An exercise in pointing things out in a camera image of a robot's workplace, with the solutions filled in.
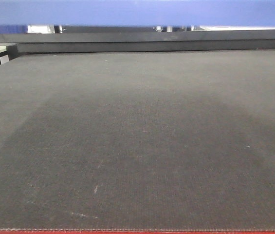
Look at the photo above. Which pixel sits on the blue plastic tray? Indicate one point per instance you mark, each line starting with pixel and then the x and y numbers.
pixel 139 12

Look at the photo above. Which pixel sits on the black woven table mat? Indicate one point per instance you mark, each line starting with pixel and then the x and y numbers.
pixel 138 141

